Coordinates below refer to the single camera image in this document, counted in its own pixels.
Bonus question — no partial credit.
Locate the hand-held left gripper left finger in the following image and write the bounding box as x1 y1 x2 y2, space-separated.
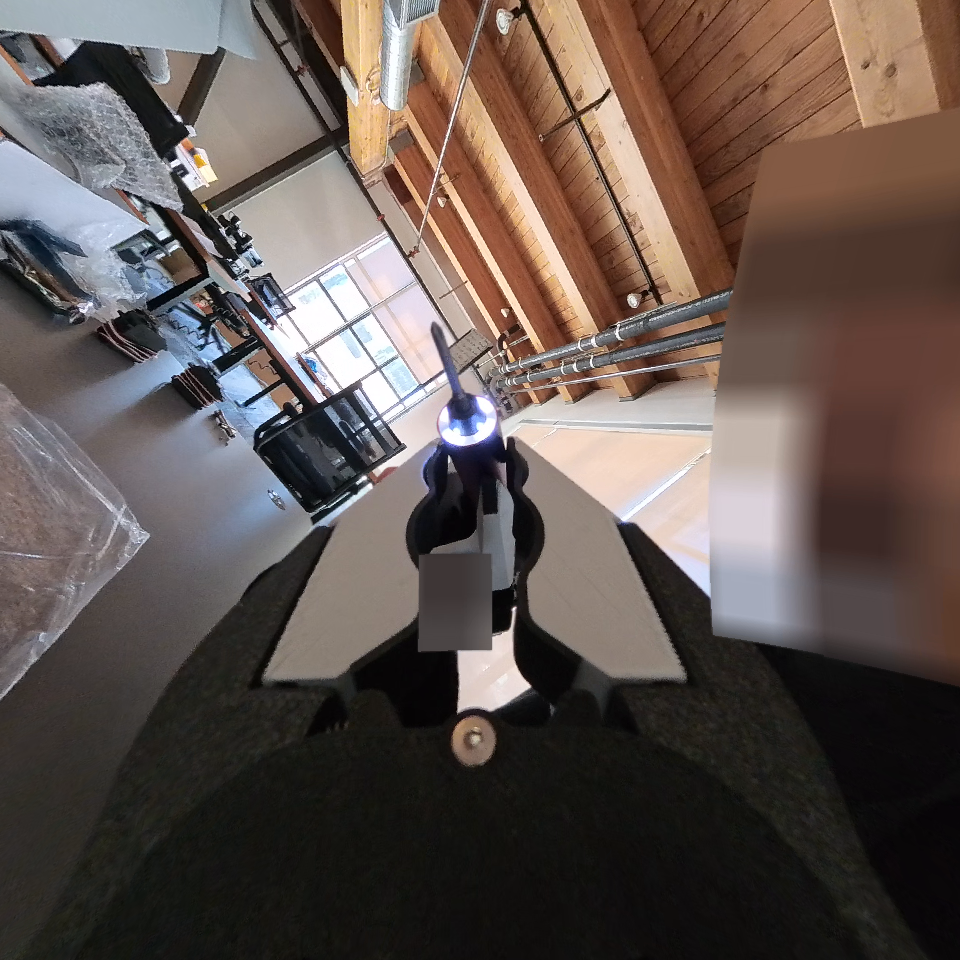
261 442 451 702

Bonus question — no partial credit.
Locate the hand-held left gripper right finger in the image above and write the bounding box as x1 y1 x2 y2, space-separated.
512 437 689 706

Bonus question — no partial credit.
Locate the red electric screwdriver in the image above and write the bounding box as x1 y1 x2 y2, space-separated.
429 321 520 594

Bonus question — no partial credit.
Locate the grey desk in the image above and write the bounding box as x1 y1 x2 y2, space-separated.
0 273 410 924

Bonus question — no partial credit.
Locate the black office chair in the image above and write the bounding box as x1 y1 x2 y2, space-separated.
253 381 410 517

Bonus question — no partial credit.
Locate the gridded end window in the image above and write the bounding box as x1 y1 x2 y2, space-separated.
285 232 451 415

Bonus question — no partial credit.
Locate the grey ceiling pipe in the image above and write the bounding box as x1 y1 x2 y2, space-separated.
489 322 729 387
489 288 733 376

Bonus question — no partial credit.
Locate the brown striped pad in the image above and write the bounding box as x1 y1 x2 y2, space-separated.
171 362 226 411
96 311 168 366

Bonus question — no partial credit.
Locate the grey perforated ceiling panel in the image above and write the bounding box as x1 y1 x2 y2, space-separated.
450 330 496 374

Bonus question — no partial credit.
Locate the clear bag with brown pad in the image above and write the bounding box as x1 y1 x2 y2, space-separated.
0 384 151 700

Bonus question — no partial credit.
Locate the person's black top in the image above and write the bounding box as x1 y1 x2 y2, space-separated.
750 637 960 960

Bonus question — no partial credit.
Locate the yellow and white box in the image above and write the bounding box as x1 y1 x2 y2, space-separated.
176 142 219 185

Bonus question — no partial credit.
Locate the bubble wrap sheet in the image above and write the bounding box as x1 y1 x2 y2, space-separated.
0 78 185 213

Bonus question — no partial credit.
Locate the metal air duct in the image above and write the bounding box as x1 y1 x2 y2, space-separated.
378 0 444 114

